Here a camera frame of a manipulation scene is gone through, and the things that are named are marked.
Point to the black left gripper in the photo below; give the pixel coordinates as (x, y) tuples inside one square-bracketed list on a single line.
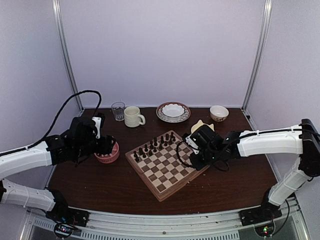
[(109, 146)]

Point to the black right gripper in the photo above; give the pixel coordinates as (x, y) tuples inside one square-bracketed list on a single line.
[(199, 166)]

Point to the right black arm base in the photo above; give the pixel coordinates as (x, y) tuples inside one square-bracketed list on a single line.
[(258, 215)]

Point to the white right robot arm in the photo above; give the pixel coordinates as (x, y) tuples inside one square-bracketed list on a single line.
[(302, 140)]

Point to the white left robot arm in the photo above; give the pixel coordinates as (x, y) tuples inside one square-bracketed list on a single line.
[(49, 151)]

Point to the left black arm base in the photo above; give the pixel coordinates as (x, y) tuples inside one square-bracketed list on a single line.
[(71, 216)]

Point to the wooden chess board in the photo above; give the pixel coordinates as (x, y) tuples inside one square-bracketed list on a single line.
[(167, 170)]

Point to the pink cat-ear bowl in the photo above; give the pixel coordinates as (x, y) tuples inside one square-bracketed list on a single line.
[(109, 158)]

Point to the yellow cat-ear bowl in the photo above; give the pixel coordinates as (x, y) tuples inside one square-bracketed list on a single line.
[(199, 124)]

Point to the white floral small bowl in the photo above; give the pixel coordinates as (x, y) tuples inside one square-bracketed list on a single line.
[(218, 113)]

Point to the clear drinking glass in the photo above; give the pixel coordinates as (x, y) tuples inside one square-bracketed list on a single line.
[(118, 110)]

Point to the cream ribbed mug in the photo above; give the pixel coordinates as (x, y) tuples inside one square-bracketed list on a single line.
[(133, 117)]

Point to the patterned brown rim plate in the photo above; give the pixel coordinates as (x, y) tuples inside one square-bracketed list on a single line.
[(167, 119)]

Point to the white scalloped bowl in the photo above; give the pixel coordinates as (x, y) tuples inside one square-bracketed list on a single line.
[(173, 110)]

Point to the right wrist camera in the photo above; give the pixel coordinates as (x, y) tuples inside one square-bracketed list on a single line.
[(192, 144)]

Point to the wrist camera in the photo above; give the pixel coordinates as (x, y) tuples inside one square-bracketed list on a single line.
[(192, 144), (99, 121)]

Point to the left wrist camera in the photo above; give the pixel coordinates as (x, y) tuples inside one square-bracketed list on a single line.
[(99, 121)]

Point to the right aluminium frame post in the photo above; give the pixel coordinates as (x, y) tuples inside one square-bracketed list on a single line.
[(264, 30)]

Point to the aluminium frame post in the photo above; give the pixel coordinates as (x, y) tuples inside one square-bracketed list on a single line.
[(264, 30), (56, 4)]

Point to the front aluminium rail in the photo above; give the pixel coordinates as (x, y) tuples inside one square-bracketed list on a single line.
[(224, 225)]

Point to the left aluminium frame post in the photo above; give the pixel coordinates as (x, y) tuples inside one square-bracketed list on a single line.
[(56, 4)]

